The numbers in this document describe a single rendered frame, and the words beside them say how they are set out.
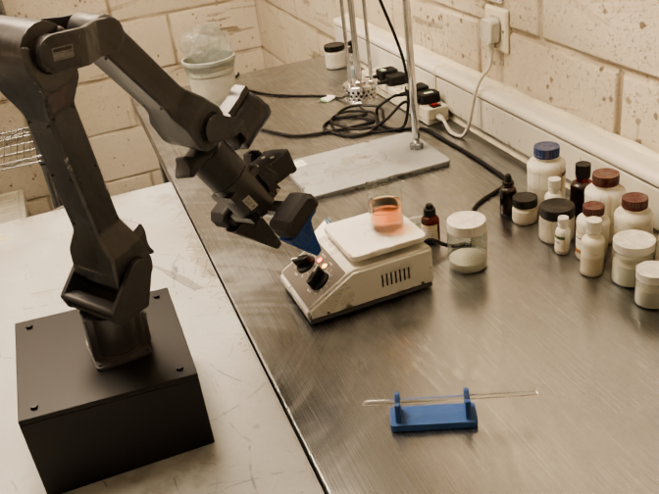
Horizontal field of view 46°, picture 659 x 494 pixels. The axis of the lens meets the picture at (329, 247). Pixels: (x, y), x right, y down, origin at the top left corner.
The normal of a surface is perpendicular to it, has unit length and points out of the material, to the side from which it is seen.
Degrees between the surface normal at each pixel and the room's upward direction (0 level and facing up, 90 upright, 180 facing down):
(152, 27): 90
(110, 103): 90
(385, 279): 90
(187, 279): 0
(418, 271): 90
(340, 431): 0
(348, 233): 0
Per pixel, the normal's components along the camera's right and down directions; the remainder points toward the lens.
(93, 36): 1.00, 0.00
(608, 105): -0.93, 0.26
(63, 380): -0.06, -0.86
